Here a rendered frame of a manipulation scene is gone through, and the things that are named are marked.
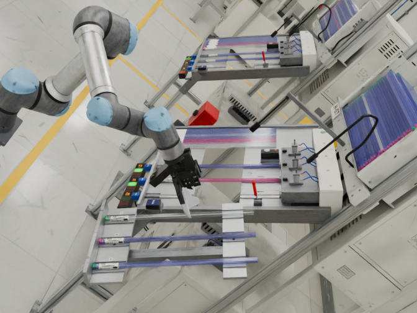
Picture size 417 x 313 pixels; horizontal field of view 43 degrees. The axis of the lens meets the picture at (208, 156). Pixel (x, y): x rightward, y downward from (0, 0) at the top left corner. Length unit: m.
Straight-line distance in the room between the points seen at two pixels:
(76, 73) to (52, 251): 1.02
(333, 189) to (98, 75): 0.89
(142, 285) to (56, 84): 0.80
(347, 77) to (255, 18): 3.35
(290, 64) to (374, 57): 0.48
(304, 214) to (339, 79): 1.48
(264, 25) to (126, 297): 5.00
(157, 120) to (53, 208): 1.42
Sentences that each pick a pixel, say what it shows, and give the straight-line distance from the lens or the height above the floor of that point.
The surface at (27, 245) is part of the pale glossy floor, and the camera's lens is 2.61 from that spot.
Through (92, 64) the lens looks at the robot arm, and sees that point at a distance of 1.64.
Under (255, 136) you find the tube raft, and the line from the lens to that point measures 2.41.
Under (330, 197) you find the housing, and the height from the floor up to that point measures 1.25.
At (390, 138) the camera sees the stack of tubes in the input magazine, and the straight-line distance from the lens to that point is 1.89.
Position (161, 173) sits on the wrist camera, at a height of 1.03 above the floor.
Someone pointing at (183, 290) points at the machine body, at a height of 0.54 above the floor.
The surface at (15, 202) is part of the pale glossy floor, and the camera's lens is 2.73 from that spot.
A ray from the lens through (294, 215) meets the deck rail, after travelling 1.93.
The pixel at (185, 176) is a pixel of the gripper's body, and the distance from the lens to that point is 1.61.
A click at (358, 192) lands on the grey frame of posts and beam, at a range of 1.86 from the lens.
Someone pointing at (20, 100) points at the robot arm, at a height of 0.72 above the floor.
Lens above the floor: 1.87
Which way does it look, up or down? 26 degrees down
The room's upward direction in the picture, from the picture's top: 47 degrees clockwise
